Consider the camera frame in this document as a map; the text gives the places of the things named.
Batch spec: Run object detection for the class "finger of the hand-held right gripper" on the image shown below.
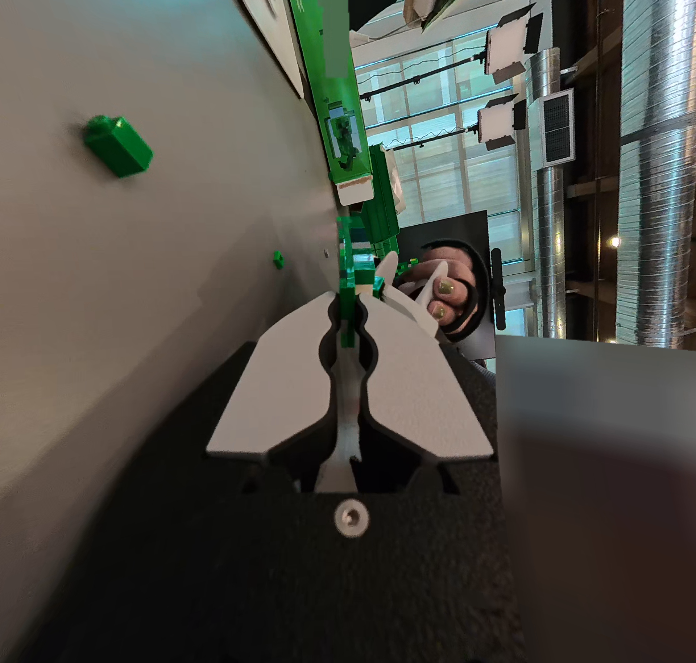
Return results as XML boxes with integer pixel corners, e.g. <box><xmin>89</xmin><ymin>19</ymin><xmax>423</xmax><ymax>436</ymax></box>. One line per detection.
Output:
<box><xmin>374</xmin><ymin>250</ymin><xmax>401</xmax><ymax>295</ymax></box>
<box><xmin>381</xmin><ymin>285</ymin><xmax>442</xmax><ymax>340</ymax></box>

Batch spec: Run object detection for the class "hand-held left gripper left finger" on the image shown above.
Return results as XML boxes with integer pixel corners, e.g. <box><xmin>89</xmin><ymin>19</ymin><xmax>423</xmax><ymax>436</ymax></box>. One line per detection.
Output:
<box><xmin>206</xmin><ymin>291</ymin><xmax>342</xmax><ymax>464</ymax></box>

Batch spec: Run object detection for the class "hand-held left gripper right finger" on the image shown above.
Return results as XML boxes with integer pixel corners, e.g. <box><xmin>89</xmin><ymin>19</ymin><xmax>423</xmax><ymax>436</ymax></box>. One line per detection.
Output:
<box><xmin>358</xmin><ymin>295</ymin><xmax>497</xmax><ymax>464</ymax></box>

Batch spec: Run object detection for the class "green toy brick assembly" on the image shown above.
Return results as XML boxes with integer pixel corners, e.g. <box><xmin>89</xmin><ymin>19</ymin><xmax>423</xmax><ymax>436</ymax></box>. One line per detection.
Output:
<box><xmin>336</xmin><ymin>214</ymin><xmax>387</xmax><ymax>349</ymax></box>

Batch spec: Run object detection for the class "green toy brick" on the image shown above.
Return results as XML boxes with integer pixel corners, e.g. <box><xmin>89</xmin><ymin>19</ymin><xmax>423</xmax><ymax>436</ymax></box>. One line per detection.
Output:
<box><xmin>83</xmin><ymin>115</ymin><xmax>154</xmax><ymax>177</ymax></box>

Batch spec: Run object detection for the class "grey desk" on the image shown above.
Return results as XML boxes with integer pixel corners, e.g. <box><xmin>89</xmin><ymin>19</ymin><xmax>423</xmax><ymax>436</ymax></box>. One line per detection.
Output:
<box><xmin>0</xmin><ymin>0</ymin><xmax>340</xmax><ymax>663</ymax></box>

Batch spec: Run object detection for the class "person's right hand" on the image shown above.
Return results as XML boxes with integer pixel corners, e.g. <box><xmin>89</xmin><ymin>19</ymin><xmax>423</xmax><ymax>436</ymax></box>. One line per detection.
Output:
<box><xmin>399</xmin><ymin>245</ymin><xmax>479</xmax><ymax>342</ymax></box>

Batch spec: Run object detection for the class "green plastic bin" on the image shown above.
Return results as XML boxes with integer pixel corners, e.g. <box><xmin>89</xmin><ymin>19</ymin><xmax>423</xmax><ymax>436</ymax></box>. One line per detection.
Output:
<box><xmin>361</xmin><ymin>144</ymin><xmax>404</xmax><ymax>256</ymax></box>

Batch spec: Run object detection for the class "black mounting bar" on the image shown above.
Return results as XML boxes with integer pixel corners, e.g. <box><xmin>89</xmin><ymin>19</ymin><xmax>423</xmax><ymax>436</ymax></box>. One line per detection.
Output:
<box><xmin>489</xmin><ymin>247</ymin><xmax>508</xmax><ymax>331</ymax></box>

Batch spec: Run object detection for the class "crumpled white paper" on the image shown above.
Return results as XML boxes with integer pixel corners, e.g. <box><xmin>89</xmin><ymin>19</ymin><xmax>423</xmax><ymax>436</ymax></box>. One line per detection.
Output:
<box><xmin>383</xmin><ymin>147</ymin><xmax>406</xmax><ymax>213</ymax></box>

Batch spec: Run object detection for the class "large glass window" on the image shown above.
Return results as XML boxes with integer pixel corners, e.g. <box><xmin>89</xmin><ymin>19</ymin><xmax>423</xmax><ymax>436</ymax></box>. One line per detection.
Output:
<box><xmin>353</xmin><ymin>0</ymin><xmax>531</xmax><ymax>262</ymax></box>

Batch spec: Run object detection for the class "black light stand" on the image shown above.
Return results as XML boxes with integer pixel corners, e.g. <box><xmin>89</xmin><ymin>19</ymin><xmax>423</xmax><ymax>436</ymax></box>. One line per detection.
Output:
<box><xmin>383</xmin><ymin>125</ymin><xmax>482</xmax><ymax>150</ymax></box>
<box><xmin>359</xmin><ymin>54</ymin><xmax>487</xmax><ymax>104</ymax></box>

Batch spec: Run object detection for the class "LED panel light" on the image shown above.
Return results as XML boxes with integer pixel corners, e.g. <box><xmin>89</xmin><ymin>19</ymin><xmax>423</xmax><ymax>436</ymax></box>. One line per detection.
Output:
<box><xmin>476</xmin><ymin>95</ymin><xmax>528</xmax><ymax>151</ymax></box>
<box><xmin>481</xmin><ymin>4</ymin><xmax>544</xmax><ymax>85</ymax></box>

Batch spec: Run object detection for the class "white vent grille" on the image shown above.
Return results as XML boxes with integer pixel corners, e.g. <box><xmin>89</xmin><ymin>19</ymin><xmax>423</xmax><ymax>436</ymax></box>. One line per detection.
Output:
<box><xmin>538</xmin><ymin>88</ymin><xmax>576</xmax><ymax>166</ymax></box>

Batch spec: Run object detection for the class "green toy box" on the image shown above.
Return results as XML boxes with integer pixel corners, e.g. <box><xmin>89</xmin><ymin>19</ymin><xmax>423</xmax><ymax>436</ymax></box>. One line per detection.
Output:
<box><xmin>286</xmin><ymin>0</ymin><xmax>376</xmax><ymax>204</ymax></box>

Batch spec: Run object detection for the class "white book stand base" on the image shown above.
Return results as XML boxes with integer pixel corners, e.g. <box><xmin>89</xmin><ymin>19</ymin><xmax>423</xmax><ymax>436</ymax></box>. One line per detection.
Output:
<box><xmin>228</xmin><ymin>0</ymin><xmax>304</xmax><ymax>100</ymax></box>

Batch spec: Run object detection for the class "slim metal duct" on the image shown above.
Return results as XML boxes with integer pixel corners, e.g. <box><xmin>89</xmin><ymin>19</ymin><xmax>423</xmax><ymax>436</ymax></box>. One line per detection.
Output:
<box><xmin>525</xmin><ymin>48</ymin><xmax>577</xmax><ymax>340</ymax></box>

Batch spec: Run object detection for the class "large metal duct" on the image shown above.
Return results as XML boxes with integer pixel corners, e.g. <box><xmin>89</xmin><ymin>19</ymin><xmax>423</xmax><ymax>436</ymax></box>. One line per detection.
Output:
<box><xmin>614</xmin><ymin>0</ymin><xmax>696</xmax><ymax>349</ymax></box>

